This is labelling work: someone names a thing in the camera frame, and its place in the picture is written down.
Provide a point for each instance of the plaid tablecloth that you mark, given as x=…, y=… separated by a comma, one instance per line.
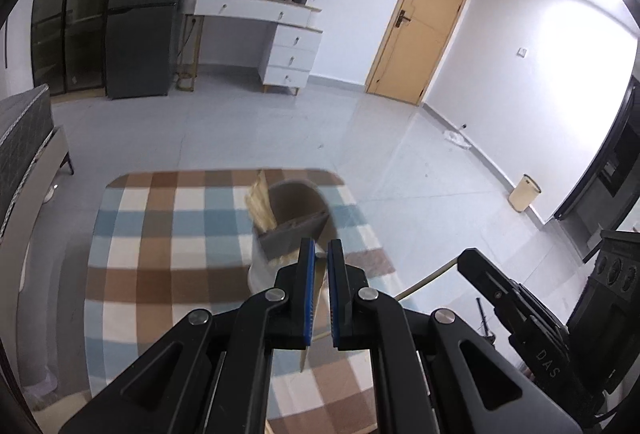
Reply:
x=160, y=274

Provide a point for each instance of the white dressing table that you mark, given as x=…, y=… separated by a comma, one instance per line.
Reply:
x=295, y=48

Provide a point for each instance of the grey quilted bed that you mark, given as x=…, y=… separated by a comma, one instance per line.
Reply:
x=25, y=123

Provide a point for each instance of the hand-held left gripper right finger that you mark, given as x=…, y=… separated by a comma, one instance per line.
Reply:
x=336, y=294

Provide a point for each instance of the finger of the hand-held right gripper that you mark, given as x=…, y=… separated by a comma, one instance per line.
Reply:
x=490, y=279

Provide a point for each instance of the dark glass door cabinet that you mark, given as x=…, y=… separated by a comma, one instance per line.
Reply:
x=75, y=38

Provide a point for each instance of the dark grey refrigerator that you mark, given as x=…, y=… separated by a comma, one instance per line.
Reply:
x=145, y=38

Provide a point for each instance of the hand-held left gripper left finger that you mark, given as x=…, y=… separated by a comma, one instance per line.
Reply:
x=307, y=294

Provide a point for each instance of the beige trash bin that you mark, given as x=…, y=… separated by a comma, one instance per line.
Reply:
x=524, y=194

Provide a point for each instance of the grey divided utensil holder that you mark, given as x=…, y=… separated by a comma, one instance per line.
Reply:
x=295, y=209

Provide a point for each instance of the bundle of wooden chopsticks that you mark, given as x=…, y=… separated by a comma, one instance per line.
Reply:
x=261, y=209

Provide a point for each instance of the white plastic bag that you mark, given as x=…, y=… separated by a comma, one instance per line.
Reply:
x=457, y=139

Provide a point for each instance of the black cabinet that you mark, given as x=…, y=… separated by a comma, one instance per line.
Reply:
x=615, y=163

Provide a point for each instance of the wooden door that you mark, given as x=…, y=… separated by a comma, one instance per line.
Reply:
x=420, y=23

